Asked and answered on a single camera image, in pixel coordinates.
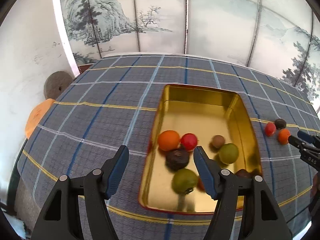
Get dark brown fruit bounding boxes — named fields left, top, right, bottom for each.
left=235, top=169, right=252, bottom=179
left=274, top=118, right=287, bottom=130
left=165, top=149, right=190, bottom=171

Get orange mandarin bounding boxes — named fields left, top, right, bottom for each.
left=197, top=177, right=206, bottom=192

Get green fruit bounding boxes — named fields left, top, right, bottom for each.
left=171, top=168, right=198, bottom=195
left=218, top=143, right=239, bottom=165

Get small brown longan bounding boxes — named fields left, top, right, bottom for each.
left=211, top=134, right=225, bottom=149

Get red tomato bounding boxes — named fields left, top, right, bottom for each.
left=264, top=122, right=277, bottom=137
left=180, top=133, right=198, bottom=152

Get orange fruit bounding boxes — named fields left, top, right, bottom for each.
left=277, top=128, right=291, bottom=145
left=157, top=130, right=180, bottom=152

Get person's hand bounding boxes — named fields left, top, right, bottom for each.
left=310, top=172, right=319, bottom=205

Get dark brown fruit top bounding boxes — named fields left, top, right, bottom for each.
left=274, top=118, right=287, bottom=130

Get gold red toffee tin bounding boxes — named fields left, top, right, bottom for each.
left=138, top=84, right=262, bottom=215

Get orange round cushion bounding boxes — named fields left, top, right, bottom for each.
left=24, top=99, right=55, bottom=139

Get plaid grey tablecloth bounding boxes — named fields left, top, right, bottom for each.
left=18, top=54, right=319, bottom=239

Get landscape painted folding screen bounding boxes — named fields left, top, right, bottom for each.
left=53, top=0, right=319, bottom=104

